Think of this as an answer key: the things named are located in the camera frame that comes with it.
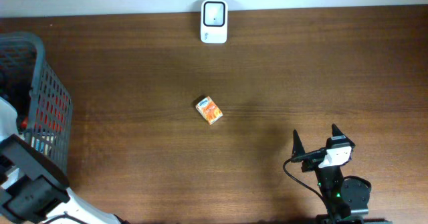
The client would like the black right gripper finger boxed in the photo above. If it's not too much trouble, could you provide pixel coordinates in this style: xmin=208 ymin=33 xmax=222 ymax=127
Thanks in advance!
xmin=292 ymin=130 xmax=306 ymax=158
xmin=331 ymin=124 xmax=346 ymax=140

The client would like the orange tissue pack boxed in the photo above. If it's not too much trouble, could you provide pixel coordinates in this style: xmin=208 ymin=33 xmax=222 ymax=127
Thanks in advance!
xmin=195 ymin=96 xmax=223 ymax=125

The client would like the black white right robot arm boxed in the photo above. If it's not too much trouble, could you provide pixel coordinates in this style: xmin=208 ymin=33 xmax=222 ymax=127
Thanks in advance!
xmin=286 ymin=124 xmax=371 ymax=223

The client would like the white black barcode scanner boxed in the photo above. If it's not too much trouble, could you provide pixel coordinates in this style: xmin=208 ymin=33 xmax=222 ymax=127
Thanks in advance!
xmin=200 ymin=0 xmax=229 ymax=44

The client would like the grey plastic basket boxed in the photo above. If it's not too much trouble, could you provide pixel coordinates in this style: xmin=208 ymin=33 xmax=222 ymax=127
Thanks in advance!
xmin=1 ymin=32 xmax=73 ymax=173

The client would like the black camera cable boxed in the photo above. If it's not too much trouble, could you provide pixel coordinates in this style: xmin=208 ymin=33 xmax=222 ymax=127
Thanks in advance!
xmin=282 ymin=156 xmax=337 ymax=224

